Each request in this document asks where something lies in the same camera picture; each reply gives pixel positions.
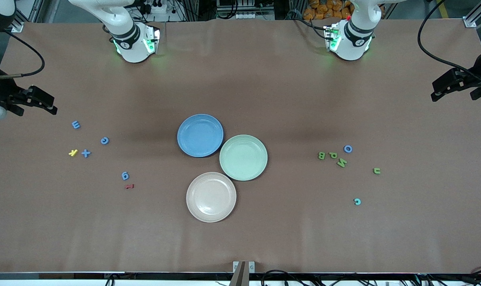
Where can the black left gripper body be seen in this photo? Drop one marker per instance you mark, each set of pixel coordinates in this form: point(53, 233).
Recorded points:
point(480, 68)

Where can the blue letter X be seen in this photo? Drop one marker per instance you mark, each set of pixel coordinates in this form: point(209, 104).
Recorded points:
point(86, 153)

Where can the blue letter G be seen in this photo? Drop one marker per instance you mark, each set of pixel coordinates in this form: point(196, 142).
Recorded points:
point(102, 140)

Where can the blue digit 6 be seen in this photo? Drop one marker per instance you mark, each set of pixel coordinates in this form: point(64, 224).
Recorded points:
point(125, 173)

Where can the green letter M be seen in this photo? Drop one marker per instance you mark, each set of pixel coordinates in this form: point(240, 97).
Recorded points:
point(342, 163)

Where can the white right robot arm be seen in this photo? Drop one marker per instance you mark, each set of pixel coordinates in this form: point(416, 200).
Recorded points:
point(133, 49)

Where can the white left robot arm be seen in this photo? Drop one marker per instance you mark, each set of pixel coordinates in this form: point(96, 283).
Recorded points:
point(353, 47)

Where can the blue letter E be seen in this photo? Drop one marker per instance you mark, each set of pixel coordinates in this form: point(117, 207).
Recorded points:
point(76, 125)

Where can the yellow letter K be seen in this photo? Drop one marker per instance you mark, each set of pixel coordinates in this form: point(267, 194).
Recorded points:
point(73, 153)

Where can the blue letter O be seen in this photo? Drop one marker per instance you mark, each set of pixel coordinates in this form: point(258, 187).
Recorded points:
point(344, 149)

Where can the teal letter C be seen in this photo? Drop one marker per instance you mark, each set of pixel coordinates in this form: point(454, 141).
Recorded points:
point(355, 201)

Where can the white power strip with plugs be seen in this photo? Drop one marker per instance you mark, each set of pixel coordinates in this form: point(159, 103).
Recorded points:
point(159, 8)

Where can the pile of orange packets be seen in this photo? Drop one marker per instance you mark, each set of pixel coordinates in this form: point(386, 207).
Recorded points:
point(320, 10)

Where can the blue plate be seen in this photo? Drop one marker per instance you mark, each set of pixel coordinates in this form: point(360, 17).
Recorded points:
point(200, 135)

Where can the beige pink plate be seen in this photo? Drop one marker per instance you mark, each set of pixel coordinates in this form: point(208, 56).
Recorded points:
point(211, 197)

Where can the light green plate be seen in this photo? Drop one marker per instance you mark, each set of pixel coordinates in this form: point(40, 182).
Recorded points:
point(243, 157)

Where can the flat white power strip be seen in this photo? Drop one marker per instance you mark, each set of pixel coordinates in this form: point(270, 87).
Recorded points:
point(246, 16)

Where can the aluminium frame profile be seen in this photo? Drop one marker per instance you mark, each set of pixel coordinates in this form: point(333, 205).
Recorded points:
point(470, 22)
point(18, 26)

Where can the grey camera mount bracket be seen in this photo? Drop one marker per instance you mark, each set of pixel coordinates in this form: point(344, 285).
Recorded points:
point(251, 267)

